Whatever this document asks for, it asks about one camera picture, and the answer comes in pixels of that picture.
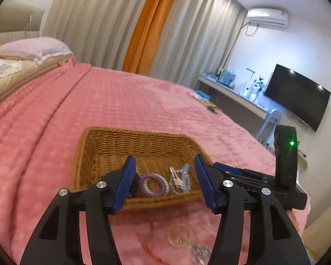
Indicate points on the white air conditioner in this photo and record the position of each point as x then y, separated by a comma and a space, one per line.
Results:
268, 17

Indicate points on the white desk lamp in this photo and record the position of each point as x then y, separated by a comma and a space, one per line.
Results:
246, 89

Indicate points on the beige upholstered headboard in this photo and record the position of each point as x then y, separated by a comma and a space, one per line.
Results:
19, 21

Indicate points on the person's hand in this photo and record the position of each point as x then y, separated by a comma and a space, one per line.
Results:
293, 219

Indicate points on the crystal butterfly hair clip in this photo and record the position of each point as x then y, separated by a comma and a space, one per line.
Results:
199, 253

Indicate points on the light blue hair clip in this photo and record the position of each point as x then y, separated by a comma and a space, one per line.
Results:
185, 178

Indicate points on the beige curtain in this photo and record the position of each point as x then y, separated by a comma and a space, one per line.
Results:
198, 36

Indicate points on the light blue chair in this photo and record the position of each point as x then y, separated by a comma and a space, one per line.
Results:
270, 122

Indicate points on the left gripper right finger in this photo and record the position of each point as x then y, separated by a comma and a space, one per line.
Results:
272, 237

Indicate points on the pink star hair clip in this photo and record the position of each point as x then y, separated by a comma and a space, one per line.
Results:
175, 182

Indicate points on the white vase with plant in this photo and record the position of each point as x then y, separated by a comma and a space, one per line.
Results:
257, 89

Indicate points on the pink fleece blanket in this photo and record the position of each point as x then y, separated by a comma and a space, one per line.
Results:
68, 126

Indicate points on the colourful booklet on bed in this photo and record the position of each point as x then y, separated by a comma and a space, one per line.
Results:
209, 105

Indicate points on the orange curtain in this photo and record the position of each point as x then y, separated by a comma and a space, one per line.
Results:
146, 37

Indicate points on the black television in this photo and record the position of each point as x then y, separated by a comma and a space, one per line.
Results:
303, 97

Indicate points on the purple lace pillow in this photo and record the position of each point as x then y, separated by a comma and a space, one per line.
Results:
37, 50

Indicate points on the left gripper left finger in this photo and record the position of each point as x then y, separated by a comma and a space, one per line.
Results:
56, 238

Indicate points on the brown wicker basket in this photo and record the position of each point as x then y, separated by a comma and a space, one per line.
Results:
101, 150

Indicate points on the beige quilt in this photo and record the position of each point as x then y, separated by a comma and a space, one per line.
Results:
22, 72

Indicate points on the white desk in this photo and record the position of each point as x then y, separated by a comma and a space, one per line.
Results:
233, 95

